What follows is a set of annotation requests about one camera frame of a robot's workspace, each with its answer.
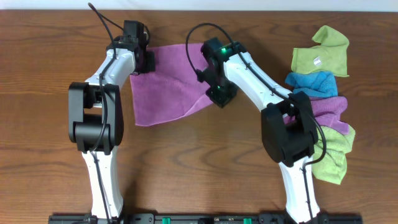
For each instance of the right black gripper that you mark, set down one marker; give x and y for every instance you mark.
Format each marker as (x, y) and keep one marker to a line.
(222, 97)

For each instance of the blue cloth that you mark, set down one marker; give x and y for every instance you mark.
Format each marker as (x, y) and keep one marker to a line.
(317, 84)

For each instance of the lower green cloth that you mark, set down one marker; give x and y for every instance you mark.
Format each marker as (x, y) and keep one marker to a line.
(332, 168)

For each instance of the green cloth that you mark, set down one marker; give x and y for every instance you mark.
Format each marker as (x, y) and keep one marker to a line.
(332, 168)
(330, 54)

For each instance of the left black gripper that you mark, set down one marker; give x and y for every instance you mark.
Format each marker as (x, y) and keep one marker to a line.
(149, 62)

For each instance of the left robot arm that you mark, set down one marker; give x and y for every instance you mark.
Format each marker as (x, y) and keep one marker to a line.
(95, 117)

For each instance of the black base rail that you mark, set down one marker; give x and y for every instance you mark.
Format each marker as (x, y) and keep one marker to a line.
(148, 218)

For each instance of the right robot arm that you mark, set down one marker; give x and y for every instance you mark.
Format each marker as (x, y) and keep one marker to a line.
(288, 127)

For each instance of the purple cloth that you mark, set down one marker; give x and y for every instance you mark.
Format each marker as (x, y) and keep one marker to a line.
(169, 93)
(327, 111)

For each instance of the upper green cloth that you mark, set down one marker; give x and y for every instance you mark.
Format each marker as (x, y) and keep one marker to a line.
(330, 54)

